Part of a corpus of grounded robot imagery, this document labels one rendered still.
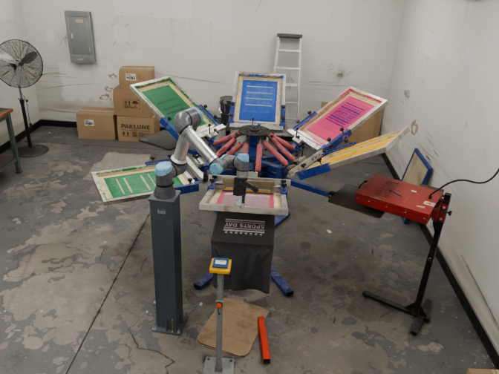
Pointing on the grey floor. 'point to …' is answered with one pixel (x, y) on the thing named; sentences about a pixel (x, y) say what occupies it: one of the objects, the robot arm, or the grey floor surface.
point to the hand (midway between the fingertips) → (243, 207)
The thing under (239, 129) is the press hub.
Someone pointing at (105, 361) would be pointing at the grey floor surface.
